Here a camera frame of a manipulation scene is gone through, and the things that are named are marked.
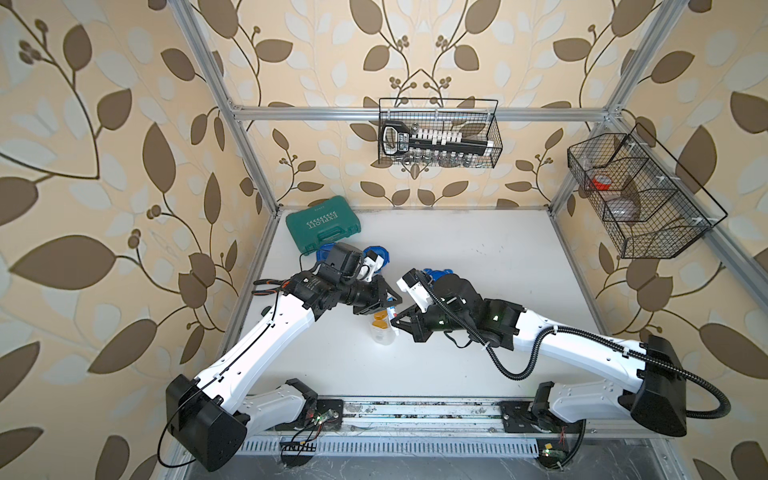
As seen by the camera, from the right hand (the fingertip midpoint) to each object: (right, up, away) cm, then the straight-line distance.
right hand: (392, 321), depth 70 cm
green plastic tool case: (-24, +26, +42) cm, 55 cm away
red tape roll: (+57, +35, +11) cm, 68 cm away
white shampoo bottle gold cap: (-3, -2, +9) cm, 10 cm away
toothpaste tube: (0, +3, -2) cm, 3 cm away
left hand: (+1, +5, 0) cm, 6 cm away
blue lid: (+15, +7, +32) cm, 36 cm away
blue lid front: (-3, +15, +21) cm, 26 cm away
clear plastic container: (-3, -4, +7) cm, 8 cm away
